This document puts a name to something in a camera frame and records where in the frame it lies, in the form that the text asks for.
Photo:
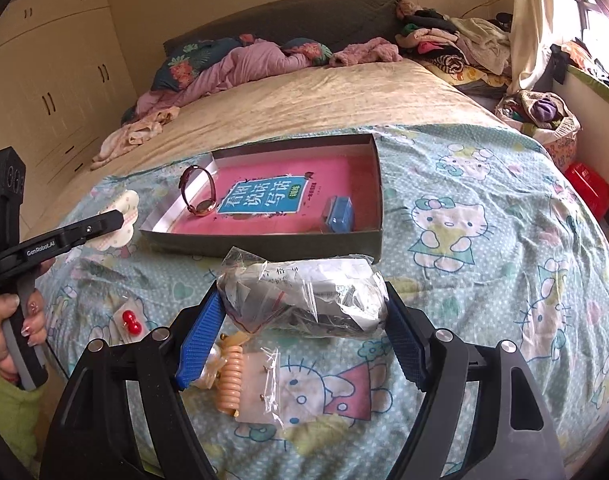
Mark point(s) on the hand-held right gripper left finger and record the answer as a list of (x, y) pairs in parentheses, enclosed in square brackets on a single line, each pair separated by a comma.
[(202, 332)]

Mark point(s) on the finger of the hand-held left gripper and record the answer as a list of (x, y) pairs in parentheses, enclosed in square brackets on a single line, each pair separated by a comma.
[(59, 242)]

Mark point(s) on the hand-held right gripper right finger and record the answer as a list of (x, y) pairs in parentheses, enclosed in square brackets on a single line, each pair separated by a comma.
[(404, 332)]

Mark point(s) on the pale flower hair clip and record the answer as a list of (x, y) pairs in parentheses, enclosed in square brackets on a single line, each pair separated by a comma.
[(124, 215)]

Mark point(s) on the red bead earrings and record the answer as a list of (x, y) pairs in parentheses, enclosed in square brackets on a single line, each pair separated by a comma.
[(130, 321)]

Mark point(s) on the stud earrings card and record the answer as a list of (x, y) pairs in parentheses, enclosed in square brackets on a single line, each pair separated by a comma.
[(257, 390)]

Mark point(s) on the shallow cardboard box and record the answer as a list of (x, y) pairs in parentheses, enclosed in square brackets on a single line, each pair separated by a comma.
[(264, 247)]

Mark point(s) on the clear bag with silver packet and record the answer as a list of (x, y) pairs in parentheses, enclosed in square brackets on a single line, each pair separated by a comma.
[(304, 295)]

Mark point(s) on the person's left forearm green sleeve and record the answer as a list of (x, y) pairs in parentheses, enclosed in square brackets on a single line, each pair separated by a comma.
[(4, 410)]

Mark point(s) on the cartoon cat printed bedsheet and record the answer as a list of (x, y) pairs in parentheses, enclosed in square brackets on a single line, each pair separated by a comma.
[(484, 285)]

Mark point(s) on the peach garment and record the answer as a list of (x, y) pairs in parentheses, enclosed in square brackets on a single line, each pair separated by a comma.
[(134, 135)]

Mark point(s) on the cream wardrobe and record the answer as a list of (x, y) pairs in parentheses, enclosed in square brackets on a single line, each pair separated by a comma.
[(49, 70)]

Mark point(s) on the small blue box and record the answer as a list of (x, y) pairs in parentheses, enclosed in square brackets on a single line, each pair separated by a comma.
[(340, 215)]

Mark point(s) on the pink book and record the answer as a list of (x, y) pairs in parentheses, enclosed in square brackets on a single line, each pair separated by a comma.
[(284, 175)]

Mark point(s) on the large floral pillow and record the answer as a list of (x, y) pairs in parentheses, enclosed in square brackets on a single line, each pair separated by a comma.
[(189, 65)]

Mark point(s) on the red box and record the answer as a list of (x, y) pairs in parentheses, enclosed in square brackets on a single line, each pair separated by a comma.
[(586, 190)]

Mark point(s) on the pink quilt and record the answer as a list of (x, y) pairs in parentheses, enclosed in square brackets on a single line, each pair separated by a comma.
[(234, 72)]

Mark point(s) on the beige bed cover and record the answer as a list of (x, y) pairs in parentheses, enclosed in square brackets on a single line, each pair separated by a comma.
[(309, 100)]

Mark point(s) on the basket of clothes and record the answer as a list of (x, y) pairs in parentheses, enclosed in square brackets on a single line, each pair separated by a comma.
[(544, 120)]

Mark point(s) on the pink fuzzy garment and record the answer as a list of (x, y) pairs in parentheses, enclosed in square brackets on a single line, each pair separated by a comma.
[(364, 54)]

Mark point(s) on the pile of clothes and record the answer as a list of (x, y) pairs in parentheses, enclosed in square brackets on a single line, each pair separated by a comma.
[(454, 45)]

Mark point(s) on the small floral pillow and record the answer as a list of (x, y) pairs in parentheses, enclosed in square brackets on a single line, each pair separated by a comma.
[(309, 52)]

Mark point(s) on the dark grey headboard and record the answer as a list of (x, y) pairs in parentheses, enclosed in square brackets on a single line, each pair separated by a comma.
[(309, 20)]

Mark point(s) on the cream curtain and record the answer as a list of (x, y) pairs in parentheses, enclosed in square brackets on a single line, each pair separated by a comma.
[(534, 25)]

